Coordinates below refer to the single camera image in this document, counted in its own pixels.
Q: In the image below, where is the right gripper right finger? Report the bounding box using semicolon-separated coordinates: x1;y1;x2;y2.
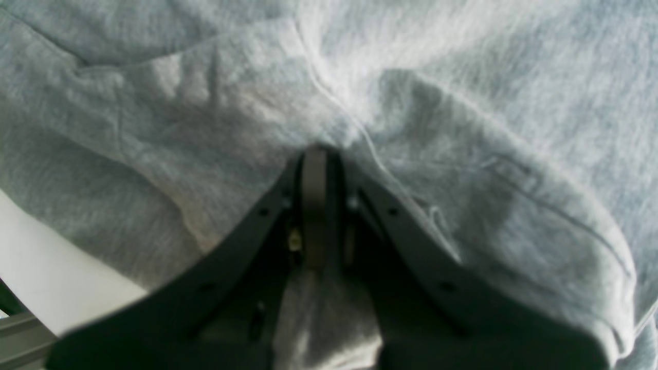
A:
329;152;609;369

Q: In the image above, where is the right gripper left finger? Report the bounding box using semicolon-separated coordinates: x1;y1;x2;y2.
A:
46;147;329;369

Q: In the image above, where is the grey T-shirt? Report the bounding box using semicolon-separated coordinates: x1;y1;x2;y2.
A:
2;1;656;369

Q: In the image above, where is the aluminium frame table base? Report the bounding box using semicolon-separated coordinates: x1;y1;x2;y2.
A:
1;281;57;369

